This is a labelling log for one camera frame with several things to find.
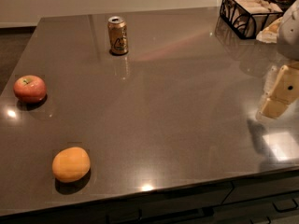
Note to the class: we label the orange fruit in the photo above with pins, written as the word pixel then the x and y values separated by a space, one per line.
pixel 71 164

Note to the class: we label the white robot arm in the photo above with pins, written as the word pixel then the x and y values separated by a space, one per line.
pixel 287 40

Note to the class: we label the orange soda can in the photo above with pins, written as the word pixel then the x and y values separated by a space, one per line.
pixel 117 31

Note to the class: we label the black drawer handle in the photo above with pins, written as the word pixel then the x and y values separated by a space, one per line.
pixel 285 206

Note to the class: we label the red apple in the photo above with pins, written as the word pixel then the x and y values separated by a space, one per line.
pixel 30 89

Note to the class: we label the napkins in basket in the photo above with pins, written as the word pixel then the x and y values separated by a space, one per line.
pixel 253 6

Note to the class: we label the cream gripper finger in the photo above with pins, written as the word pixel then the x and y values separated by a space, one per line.
pixel 269 34
pixel 281 89

